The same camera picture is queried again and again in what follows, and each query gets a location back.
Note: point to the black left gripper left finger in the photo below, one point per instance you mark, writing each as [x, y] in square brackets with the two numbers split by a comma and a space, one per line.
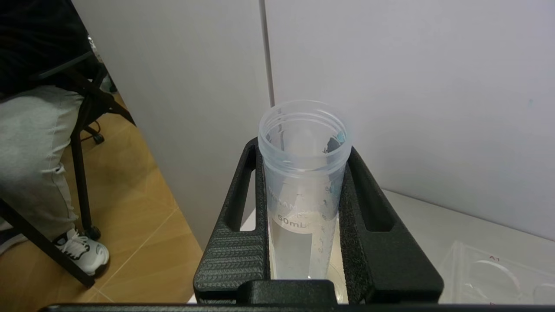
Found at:
[234, 260]

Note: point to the seated person grey trousers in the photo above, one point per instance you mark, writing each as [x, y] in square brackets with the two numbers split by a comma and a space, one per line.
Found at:
[30, 143]

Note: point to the blue pigment clear test tube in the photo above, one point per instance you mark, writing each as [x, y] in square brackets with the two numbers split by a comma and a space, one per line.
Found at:
[303, 199]

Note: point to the clear acrylic test tube rack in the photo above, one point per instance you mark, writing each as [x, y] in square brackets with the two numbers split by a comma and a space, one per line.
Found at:
[498, 277]

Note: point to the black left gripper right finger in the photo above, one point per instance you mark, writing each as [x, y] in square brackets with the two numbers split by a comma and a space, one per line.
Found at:
[381, 268]

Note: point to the white black sneaker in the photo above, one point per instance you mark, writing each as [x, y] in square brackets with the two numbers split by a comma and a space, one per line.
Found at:
[84, 253]

